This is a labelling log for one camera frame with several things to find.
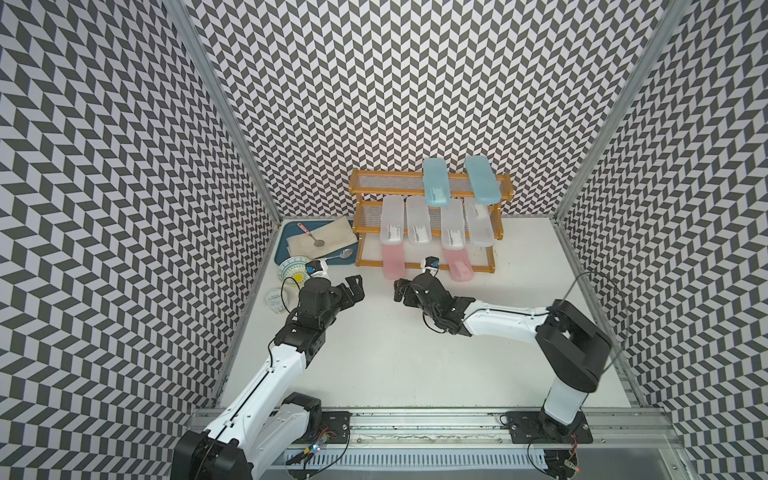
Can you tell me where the pink pencil case labelled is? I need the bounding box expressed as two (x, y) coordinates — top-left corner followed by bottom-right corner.
(443, 249), (474, 282)

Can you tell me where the white pencil case labelled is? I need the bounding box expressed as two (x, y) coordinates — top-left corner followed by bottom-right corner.
(405, 196), (432, 245)
(380, 195), (405, 245)

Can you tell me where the white pencil case label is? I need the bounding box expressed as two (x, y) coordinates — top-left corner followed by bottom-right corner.
(463, 198), (495, 248)

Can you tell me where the frosted white pencil case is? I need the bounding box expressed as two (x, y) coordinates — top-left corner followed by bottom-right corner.
(440, 198), (466, 251)

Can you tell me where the teal pencil case labelled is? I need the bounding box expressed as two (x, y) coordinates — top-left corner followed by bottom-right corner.
(422, 158), (451, 208)

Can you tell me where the teal pencil case plain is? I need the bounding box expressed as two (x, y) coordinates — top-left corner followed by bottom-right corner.
(464, 156), (502, 206)

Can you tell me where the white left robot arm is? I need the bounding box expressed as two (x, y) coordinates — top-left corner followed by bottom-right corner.
(170, 275), (365, 479)

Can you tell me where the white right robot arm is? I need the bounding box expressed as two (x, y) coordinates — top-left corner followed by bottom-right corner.
(394, 271), (613, 444)

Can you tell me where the dark blue tray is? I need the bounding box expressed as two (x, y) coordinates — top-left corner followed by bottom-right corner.
(274, 220), (358, 266)

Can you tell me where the beige cloth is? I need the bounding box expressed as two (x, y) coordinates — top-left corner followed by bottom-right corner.
(287, 218), (358, 259)

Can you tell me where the clear glass cup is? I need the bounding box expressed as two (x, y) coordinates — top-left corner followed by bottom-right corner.
(264, 288), (290, 314)

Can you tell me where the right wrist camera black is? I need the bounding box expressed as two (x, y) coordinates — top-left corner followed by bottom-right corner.
(422, 256), (440, 276)

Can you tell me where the silver spoon patterned handle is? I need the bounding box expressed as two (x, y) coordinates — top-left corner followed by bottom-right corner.
(323, 248), (354, 261)

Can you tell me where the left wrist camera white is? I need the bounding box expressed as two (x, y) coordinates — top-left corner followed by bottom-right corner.
(305, 259), (330, 279)

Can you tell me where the pink handled spoon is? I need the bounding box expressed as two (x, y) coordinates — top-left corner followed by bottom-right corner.
(297, 222), (325, 248)

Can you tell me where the orange three-tier wire shelf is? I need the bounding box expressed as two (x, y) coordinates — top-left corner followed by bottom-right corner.
(349, 169), (515, 274)

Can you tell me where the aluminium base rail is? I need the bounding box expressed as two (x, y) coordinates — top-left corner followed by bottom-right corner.
(263, 407), (679, 475)

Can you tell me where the aluminium corner post left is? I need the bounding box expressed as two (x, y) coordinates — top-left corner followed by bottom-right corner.
(163, 0), (282, 223)

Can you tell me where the aluminium corner post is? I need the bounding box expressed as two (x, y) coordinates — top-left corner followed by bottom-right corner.
(553, 0), (692, 223)
(163, 0), (282, 223)

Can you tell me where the aluminium corner post right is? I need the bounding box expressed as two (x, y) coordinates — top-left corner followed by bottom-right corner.
(553, 0), (692, 223)

